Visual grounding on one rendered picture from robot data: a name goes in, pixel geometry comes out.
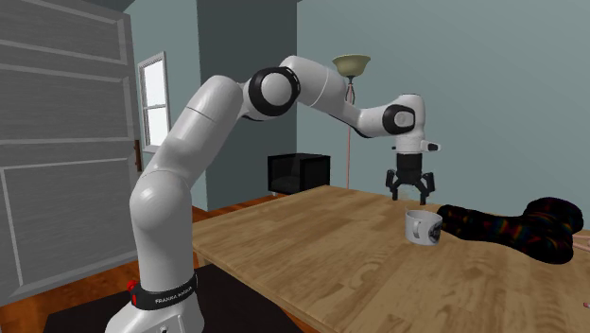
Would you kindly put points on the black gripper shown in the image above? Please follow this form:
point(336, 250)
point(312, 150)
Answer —
point(409, 166)

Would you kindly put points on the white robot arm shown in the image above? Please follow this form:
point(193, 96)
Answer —
point(175, 152)

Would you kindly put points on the white mug with dark print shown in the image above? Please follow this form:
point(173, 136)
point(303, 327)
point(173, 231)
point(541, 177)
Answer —
point(421, 228)

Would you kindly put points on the wooden table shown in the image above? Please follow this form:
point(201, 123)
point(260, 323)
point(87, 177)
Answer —
point(322, 249)

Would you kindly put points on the black armchair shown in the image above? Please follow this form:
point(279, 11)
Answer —
point(297, 173)

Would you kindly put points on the floor lamp with cream shade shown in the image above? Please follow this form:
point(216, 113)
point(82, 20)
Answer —
point(351, 67)

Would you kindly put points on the black rainbow-sheen bone-shaped object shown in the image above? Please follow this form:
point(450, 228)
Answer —
point(544, 230)

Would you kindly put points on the pale pink thin object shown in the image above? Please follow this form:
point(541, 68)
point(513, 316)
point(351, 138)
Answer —
point(583, 242)

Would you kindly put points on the dark robot stand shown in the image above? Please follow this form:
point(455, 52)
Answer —
point(230, 299)

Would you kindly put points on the white framed window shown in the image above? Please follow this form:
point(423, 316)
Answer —
point(154, 101)

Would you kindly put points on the grey panelled door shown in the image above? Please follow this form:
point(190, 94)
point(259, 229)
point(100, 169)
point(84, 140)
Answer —
point(60, 175)

